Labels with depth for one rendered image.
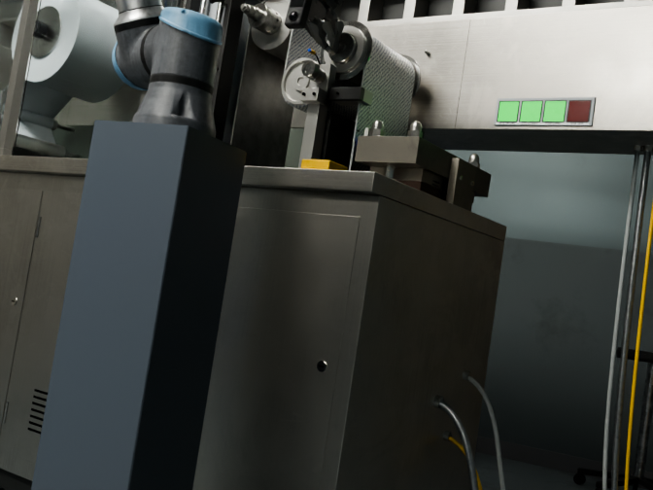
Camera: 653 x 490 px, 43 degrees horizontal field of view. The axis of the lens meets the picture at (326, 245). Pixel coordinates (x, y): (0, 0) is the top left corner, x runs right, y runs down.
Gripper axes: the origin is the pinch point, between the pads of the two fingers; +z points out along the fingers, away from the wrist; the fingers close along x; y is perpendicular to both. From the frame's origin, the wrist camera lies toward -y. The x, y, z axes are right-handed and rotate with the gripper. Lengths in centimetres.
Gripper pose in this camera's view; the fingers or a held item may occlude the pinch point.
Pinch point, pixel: (329, 49)
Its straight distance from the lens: 203.6
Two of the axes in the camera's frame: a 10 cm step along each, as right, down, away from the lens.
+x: -8.2, -0.9, 5.7
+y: 4.7, -6.7, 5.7
